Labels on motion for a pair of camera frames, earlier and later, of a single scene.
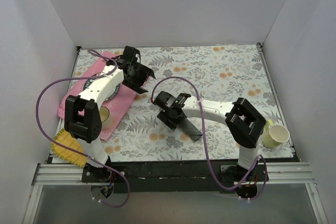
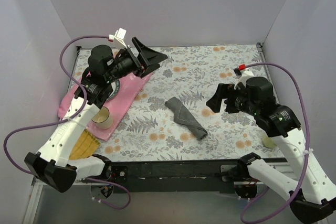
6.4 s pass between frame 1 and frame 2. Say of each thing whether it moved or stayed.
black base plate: stayed
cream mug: stayed
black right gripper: moved
